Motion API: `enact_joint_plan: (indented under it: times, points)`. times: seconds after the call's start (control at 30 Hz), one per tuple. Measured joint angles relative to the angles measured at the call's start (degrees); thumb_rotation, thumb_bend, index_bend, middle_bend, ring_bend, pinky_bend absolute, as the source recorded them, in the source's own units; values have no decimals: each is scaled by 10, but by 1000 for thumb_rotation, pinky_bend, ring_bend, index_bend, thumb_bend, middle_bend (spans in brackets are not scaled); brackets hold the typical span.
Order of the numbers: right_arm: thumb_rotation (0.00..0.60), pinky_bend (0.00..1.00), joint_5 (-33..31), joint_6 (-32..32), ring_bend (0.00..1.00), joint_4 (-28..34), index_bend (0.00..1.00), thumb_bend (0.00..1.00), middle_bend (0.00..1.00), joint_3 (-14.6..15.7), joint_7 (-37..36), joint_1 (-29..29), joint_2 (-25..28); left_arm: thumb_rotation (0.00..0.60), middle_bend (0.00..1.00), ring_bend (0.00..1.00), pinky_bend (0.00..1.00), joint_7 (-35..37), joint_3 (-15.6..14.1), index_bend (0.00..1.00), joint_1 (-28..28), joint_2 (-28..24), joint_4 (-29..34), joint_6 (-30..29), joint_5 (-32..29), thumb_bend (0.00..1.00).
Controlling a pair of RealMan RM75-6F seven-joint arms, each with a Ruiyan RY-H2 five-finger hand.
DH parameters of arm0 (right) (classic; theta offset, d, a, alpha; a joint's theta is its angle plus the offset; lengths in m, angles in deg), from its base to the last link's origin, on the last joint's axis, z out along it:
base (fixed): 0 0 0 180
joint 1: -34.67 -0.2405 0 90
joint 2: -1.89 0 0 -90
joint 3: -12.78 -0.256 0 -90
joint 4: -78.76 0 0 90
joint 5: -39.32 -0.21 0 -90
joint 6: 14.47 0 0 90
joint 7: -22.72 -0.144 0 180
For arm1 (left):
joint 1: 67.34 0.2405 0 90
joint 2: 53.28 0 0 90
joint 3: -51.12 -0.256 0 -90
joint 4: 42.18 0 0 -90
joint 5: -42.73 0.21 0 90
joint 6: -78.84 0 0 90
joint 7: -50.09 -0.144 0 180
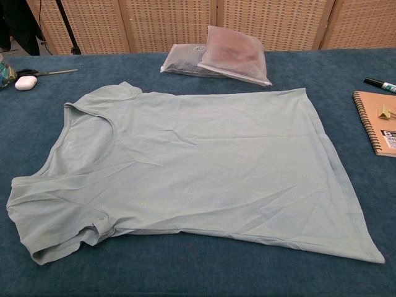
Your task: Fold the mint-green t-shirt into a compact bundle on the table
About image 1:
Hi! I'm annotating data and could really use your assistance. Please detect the woven wooden folding screen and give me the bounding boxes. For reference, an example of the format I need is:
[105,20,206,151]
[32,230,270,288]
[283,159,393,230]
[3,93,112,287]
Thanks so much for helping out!
[26,0,396,56]

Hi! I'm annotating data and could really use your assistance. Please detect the light green shirt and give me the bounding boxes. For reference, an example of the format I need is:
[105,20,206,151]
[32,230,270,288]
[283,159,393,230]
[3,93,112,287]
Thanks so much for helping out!
[6,80,386,266]

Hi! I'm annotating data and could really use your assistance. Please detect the black floor cable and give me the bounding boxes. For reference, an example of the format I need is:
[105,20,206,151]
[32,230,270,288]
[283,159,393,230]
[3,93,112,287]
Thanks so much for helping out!
[37,0,52,50]

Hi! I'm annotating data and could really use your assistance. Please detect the frosted bag with red garment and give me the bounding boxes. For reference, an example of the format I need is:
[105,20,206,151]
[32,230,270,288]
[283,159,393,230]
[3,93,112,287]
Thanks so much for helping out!
[197,25,273,87]

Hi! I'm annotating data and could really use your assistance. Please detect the black hanging garment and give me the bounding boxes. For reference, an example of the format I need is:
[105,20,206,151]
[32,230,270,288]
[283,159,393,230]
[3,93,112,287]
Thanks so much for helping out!
[0,0,40,56]

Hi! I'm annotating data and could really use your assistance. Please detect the blue table cover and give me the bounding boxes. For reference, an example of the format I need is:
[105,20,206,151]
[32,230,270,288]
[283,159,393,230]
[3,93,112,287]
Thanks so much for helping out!
[0,46,396,297]

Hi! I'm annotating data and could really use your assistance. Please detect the black tripod stand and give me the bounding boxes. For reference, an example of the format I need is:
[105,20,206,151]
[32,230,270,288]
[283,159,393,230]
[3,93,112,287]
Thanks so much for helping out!
[54,0,82,55]

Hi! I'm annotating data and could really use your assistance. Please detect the white earbuds case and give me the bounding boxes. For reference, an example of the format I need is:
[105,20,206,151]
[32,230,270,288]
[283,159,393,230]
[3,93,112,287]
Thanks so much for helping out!
[14,75,38,91]

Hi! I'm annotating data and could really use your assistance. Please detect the gold binder clip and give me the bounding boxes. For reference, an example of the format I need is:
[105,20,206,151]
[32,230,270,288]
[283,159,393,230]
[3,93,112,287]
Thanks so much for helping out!
[376,104,396,120]

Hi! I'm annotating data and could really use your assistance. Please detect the frosted bag with dark garment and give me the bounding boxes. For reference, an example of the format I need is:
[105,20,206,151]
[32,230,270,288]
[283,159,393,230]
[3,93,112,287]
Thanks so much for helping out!
[160,43,231,78]

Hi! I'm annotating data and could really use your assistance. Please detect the kraft spiral notebook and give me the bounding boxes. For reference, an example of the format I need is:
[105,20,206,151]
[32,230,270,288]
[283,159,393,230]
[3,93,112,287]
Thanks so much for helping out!
[352,90,396,158]

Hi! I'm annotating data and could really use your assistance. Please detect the clear jar with white lid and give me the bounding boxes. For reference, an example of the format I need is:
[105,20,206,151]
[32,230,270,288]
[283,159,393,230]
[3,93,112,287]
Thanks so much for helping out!
[0,54,17,90]

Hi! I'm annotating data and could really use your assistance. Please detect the black-handled scissors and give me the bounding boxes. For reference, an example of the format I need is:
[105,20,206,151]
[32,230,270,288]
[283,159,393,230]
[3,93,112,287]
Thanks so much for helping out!
[15,68,79,78]

